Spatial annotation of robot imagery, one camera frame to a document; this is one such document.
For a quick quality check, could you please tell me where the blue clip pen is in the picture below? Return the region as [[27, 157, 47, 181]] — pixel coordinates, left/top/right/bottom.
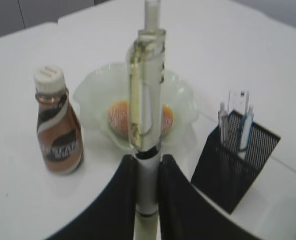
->
[[238, 105, 254, 152]]

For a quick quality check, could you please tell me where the black mesh pen holder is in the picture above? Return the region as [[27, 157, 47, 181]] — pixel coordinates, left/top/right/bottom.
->
[[191, 110, 281, 213]]

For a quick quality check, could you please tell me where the sugared bread roll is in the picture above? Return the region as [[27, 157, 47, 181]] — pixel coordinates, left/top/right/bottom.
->
[[108, 100, 174, 138]]

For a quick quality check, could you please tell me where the black clip pen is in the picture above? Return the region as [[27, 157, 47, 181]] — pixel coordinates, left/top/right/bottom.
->
[[218, 102, 228, 146]]

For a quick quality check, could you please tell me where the green wavy glass plate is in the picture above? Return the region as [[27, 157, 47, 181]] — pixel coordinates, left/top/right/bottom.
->
[[73, 62, 199, 151]]

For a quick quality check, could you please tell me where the brown coffee bottle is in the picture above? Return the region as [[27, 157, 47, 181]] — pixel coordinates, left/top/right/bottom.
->
[[33, 65, 84, 175]]

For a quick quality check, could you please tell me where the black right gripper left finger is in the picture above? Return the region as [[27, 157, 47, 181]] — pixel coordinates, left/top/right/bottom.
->
[[48, 154, 138, 240]]

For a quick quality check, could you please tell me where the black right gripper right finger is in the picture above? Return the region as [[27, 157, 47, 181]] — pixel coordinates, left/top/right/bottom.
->
[[157, 154, 256, 240]]

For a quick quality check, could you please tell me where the clear plastic ruler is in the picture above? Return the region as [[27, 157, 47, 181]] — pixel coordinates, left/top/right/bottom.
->
[[227, 90, 250, 115]]

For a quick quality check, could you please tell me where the yellow clip pen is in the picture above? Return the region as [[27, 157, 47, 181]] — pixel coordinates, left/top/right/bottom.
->
[[127, 0, 166, 240]]

